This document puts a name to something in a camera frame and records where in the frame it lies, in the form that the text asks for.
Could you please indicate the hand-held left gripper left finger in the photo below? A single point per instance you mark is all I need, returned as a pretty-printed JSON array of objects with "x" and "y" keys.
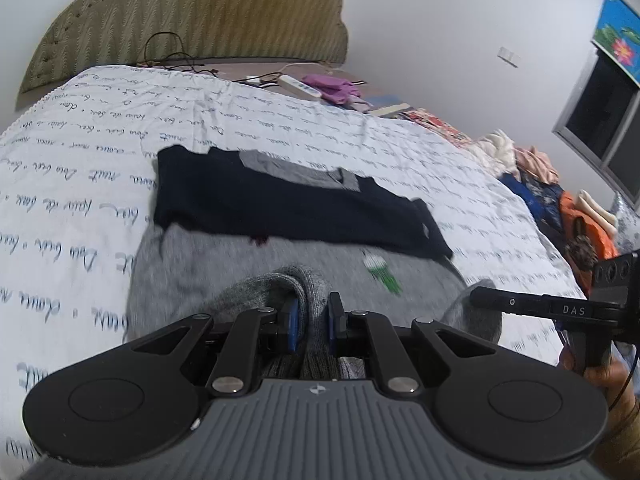
[{"x": 294, "y": 322}]

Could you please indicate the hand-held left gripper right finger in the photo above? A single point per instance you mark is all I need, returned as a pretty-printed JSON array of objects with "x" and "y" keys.
[{"x": 332, "y": 322}]

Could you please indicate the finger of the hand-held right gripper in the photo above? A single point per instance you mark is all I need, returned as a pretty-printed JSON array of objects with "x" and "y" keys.
[{"x": 510, "y": 302}]

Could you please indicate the grey sweater with navy sleeves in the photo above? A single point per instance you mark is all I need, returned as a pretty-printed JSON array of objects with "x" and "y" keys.
[{"x": 300, "y": 210}]

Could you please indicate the person's right forearm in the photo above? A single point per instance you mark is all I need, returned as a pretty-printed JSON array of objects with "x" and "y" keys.
[{"x": 627, "y": 422}]

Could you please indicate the person's right hand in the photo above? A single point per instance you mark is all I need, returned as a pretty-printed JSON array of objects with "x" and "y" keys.
[{"x": 612, "y": 380}]

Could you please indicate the orange cloth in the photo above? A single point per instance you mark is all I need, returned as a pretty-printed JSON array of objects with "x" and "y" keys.
[{"x": 572, "y": 220}]

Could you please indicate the beige cloth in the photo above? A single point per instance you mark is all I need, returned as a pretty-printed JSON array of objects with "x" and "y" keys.
[{"x": 597, "y": 210}]

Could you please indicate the blue cloth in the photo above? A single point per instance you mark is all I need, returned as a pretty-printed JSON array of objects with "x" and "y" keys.
[{"x": 537, "y": 205}]

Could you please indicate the pink cloth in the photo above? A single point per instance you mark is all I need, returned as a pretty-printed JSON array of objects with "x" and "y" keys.
[{"x": 537, "y": 162}]

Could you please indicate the cream puffy jacket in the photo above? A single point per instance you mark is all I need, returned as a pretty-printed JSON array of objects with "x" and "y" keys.
[{"x": 495, "y": 152}]

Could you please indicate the floral cloth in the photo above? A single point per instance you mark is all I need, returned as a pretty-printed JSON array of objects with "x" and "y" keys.
[{"x": 435, "y": 127}]

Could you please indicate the purple cloth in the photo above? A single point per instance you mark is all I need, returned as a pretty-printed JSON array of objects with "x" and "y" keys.
[{"x": 335, "y": 87}]

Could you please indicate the white power strip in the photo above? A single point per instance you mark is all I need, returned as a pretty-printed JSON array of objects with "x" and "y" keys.
[{"x": 300, "y": 87}]

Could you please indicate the white plug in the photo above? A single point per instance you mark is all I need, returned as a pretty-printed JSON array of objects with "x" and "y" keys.
[{"x": 253, "y": 80}]

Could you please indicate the white quilt with script print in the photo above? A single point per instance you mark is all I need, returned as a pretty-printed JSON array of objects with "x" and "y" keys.
[{"x": 75, "y": 160}]

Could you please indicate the olive padded headboard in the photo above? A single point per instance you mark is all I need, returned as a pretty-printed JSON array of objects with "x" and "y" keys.
[{"x": 200, "y": 10}]

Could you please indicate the window with grey frame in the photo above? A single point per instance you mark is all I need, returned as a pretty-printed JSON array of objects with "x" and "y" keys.
[{"x": 595, "y": 105}]

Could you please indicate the white wall switch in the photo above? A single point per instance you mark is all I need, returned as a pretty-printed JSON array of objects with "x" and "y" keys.
[{"x": 508, "y": 56}]

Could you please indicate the blue flower wall hanging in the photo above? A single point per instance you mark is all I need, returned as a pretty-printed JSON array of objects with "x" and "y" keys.
[{"x": 620, "y": 35}]

